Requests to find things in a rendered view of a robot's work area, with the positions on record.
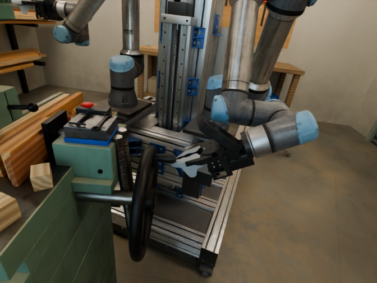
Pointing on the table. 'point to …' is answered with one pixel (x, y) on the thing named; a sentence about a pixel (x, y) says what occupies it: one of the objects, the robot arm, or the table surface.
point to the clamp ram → (54, 129)
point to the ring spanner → (101, 122)
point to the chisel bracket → (10, 97)
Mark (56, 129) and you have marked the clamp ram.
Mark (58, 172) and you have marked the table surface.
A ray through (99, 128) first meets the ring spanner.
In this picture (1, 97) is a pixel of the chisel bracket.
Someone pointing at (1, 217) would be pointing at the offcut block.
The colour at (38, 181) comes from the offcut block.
